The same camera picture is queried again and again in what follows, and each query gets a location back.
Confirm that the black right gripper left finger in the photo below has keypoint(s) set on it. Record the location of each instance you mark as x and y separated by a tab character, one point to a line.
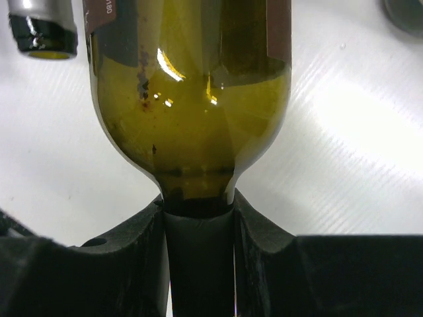
122	272

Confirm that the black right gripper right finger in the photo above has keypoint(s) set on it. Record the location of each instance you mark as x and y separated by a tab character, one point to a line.
280	274

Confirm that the green bottle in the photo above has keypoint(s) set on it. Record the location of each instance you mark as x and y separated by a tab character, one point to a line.
44	29
192	93

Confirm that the short clear glass bottle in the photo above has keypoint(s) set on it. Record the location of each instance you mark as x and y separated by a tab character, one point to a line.
406	15

